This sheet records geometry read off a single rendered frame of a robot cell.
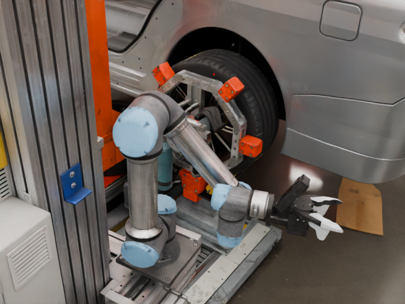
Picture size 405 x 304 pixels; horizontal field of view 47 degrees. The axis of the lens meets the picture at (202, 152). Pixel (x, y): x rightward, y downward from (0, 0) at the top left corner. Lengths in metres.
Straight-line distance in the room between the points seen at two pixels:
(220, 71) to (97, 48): 0.60
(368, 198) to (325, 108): 1.44
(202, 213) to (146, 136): 1.65
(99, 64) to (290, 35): 0.92
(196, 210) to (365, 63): 1.33
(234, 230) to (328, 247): 1.77
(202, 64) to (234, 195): 1.15
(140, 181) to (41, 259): 0.33
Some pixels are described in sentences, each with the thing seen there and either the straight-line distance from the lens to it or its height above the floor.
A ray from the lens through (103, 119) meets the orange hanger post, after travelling 2.49.
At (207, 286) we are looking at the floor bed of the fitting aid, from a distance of 2.59.
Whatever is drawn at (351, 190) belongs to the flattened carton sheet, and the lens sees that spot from 3.58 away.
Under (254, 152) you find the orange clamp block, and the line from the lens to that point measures 2.21.
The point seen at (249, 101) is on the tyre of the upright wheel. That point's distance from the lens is 2.23.
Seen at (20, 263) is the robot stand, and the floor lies 1.16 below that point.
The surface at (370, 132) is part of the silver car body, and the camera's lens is 2.19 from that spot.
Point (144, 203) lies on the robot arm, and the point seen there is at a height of 1.17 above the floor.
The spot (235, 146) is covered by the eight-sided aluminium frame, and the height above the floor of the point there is 0.84.
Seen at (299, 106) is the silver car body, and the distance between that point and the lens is 2.27.
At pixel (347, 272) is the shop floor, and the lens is 2.94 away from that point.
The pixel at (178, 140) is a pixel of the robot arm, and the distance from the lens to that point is 1.35.
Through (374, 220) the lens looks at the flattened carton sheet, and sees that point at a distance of 3.36.
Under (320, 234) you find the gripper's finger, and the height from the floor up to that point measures 1.21.
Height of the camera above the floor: 2.02
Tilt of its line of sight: 32 degrees down
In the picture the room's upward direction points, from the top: 3 degrees clockwise
